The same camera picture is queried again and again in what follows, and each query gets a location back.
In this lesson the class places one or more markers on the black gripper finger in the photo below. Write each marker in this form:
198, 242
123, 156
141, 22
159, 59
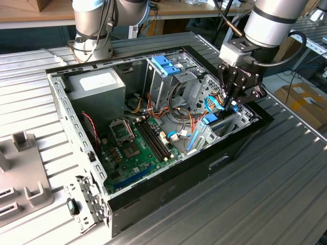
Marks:
255, 93
227, 81

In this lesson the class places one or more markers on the hard disk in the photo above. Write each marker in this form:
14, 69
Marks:
210, 119

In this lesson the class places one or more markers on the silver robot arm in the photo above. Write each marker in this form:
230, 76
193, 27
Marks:
273, 23

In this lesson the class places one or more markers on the silver disk bay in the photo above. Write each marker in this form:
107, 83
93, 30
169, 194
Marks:
245, 117

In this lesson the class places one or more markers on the large labelled cardboard box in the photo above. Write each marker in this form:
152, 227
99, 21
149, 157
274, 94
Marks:
299, 107

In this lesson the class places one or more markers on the silver optical drive cage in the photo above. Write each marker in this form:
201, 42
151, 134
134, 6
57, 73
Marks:
163, 86

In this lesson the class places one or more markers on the blue plastic drive latch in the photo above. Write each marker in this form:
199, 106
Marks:
163, 65

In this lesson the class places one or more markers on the long wooden desk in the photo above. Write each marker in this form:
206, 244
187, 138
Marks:
194, 9

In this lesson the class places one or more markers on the metal slat table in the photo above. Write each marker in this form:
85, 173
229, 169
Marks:
318, 32

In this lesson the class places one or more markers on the black RAM slot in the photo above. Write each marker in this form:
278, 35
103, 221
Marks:
155, 139
158, 138
152, 141
149, 142

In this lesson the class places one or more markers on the thin metal locking lever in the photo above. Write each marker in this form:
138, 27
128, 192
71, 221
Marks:
129, 128

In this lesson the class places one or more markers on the black PC case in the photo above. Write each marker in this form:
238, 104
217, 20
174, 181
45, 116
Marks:
178, 189

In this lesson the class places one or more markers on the CPU socket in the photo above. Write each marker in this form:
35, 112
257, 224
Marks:
131, 150

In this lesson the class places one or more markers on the green motherboard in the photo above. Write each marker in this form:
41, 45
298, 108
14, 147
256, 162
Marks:
138, 163

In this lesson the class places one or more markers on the grey power supply unit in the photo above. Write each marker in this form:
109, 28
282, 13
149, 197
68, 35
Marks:
102, 102

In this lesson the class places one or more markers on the blue expansion slot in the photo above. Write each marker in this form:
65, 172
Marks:
132, 177

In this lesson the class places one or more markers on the small cardboard box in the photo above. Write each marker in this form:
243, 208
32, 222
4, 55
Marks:
48, 4

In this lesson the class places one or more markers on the grey parts rack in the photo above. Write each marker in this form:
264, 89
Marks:
23, 166

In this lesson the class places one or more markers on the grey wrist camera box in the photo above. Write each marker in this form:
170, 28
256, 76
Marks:
232, 52

